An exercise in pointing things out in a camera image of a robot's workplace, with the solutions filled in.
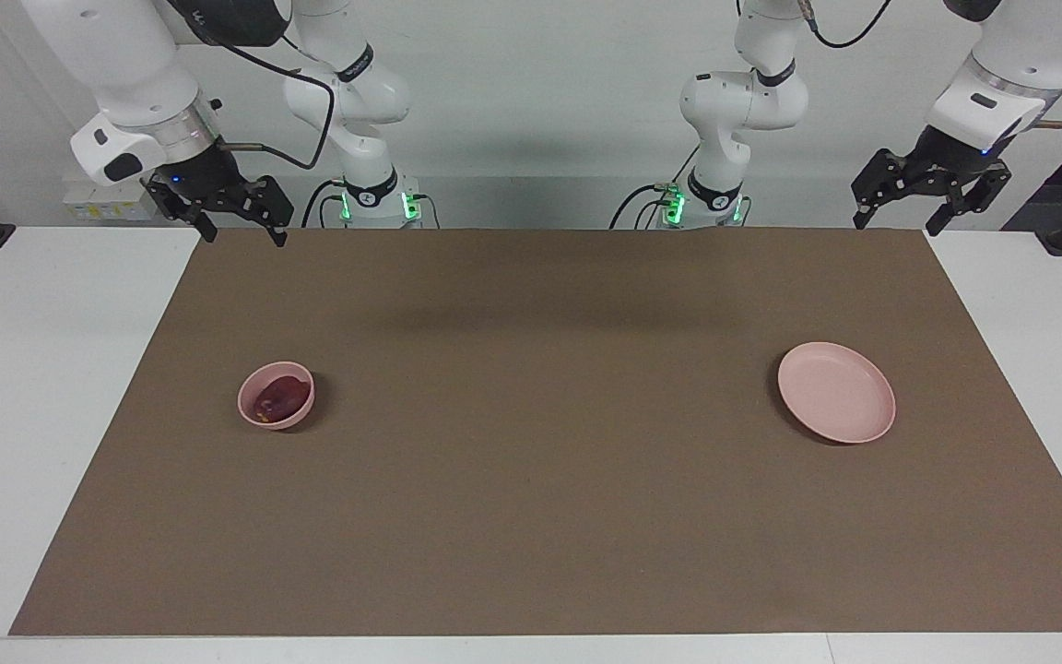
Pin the white wall socket box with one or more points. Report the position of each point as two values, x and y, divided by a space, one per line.
98 207

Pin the red apple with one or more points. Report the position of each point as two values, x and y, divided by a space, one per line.
280 397

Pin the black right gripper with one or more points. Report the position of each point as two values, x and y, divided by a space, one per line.
208 184

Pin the pink plate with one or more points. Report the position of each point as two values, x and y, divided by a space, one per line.
835 392

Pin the brown table mat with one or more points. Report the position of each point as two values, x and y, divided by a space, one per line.
531 461

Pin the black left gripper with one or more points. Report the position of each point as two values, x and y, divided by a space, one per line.
950 166

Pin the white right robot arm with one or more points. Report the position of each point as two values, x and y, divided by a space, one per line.
125 74

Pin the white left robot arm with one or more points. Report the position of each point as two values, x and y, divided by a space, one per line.
743 101

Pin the pink bowl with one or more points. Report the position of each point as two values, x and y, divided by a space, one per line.
245 410

